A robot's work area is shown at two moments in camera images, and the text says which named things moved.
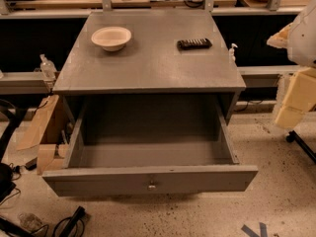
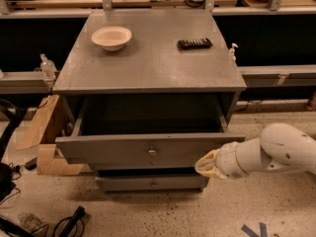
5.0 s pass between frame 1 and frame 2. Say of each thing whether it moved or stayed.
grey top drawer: moved
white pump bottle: stayed
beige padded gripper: moved
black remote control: stayed
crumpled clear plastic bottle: stayed
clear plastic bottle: stayed
